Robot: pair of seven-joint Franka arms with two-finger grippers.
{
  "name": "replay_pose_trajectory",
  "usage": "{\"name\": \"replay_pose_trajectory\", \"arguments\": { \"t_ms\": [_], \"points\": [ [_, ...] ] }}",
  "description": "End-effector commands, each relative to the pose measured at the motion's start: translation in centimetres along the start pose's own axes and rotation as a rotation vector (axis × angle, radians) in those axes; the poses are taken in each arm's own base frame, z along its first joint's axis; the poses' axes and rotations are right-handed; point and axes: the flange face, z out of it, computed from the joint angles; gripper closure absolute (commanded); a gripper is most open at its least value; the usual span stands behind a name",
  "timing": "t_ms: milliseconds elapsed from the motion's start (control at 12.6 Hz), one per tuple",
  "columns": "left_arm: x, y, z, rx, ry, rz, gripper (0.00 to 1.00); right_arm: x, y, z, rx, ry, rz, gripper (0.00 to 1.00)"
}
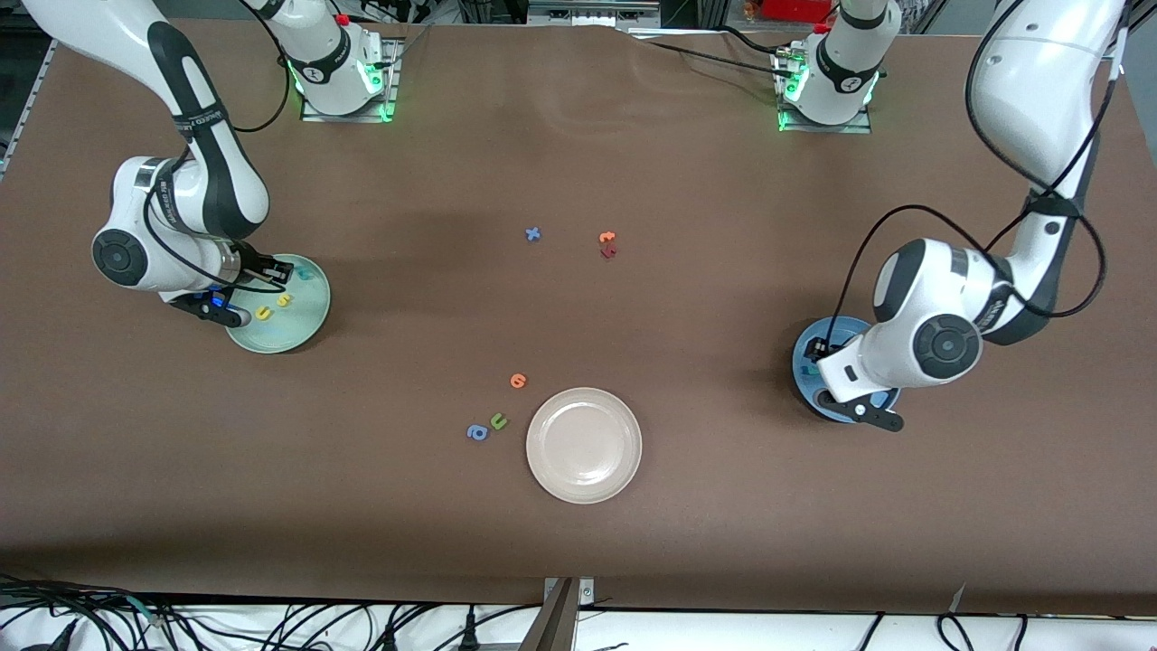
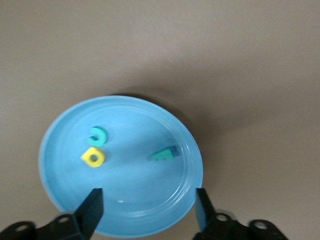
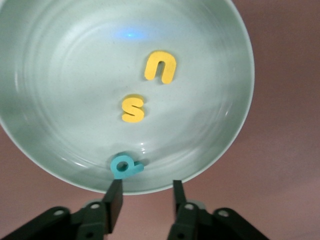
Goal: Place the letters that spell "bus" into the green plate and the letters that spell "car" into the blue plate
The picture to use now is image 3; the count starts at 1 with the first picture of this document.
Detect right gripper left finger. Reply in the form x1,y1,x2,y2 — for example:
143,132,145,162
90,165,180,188
0,179,125,240

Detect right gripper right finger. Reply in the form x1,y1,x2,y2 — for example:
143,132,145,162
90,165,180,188
168,179,272,240

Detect teal foam letter b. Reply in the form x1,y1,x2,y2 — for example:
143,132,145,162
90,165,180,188
109,152,145,180

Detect yellow foam letter s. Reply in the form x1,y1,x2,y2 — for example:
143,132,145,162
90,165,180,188
121,93,146,124

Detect yellow foam letter u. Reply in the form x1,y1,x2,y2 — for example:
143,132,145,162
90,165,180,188
144,50,177,85

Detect green plate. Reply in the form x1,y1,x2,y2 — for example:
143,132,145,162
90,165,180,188
0,0,256,195

